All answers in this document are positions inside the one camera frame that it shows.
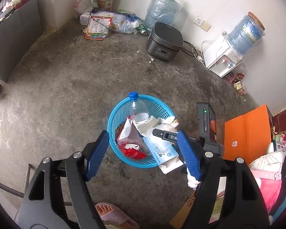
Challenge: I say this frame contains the clear bottle with blue cap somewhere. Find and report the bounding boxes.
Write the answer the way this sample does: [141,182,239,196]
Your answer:
[128,92,150,123]

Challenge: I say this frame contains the blue plastic basket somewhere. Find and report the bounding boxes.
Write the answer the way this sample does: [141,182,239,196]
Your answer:
[107,95,182,169]

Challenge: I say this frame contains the wrapped blue water jug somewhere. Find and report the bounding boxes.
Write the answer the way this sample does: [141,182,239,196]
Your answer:
[227,12,266,55]

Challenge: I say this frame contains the white fluffy cloth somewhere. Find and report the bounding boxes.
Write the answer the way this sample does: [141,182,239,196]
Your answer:
[186,166,202,189]

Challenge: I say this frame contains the person's foot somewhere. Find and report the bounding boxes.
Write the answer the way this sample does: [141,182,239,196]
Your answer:
[96,204,115,217]

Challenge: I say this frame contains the white power cable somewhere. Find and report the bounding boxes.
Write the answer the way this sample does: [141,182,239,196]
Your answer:
[193,39,216,71]

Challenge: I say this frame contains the dark grey rice cooker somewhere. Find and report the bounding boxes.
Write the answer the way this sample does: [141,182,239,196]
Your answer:
[146,22,184,62]

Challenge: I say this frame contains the wall socket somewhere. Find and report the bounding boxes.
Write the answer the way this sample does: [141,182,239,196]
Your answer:
[194,16,211,32]

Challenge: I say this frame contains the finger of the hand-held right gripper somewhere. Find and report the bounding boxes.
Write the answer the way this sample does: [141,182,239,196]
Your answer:
[153,128,179,146]

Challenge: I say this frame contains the blue and white carton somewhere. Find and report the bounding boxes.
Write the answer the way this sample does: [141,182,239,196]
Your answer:
[144,137,184,175]

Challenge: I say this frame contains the pink blanket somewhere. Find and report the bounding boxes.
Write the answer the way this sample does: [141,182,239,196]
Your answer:
[249,168,286,220]

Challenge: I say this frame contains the white water dispenser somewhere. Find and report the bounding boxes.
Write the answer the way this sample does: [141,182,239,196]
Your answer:
[202,34,243,78]

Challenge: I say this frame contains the pink slipper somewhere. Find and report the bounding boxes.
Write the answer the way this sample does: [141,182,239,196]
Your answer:
[95,202,140,229]

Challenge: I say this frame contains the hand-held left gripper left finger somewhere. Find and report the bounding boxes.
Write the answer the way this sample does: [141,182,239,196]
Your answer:
[17,130,110,229]

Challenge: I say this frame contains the orange cardboard box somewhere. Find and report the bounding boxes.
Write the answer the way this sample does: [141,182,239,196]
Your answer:
[223,104,274,160]

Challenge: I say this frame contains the white flat box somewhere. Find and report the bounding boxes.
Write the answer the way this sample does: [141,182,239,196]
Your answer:
[80,11,120,25]

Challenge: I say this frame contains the brown cardboard piece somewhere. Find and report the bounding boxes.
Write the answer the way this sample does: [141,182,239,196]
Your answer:
[169,191,198,228]

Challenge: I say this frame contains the clear plastic bags heap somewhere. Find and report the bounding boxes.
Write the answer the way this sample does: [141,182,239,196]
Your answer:
[110,10,146,35]

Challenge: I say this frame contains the translucent white plastic bag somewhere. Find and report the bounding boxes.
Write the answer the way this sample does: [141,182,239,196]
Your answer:
[146,123,179,152]

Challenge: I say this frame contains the snack wrappers pile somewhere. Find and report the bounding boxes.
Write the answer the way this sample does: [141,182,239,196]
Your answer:
[226,64,248,94]

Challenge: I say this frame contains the red plastic bag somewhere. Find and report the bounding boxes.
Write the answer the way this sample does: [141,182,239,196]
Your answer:
[118,144,147,160]

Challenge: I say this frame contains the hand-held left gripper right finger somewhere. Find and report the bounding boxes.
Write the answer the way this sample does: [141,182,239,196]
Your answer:
[176,130,270,229]

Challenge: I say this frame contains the red and white snack bag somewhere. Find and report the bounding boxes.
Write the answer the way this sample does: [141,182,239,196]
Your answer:
[116,116,148,153]

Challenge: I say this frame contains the printed paper sheets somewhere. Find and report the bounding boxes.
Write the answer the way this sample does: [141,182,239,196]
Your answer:
[83,17,112,41]

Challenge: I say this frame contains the white plastic shopping bag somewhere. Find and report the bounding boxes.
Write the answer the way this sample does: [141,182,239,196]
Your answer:
[74,0,98,18]

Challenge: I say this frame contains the grey cabinet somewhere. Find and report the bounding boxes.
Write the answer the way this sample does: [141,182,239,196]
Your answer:
[0,0,43,84]

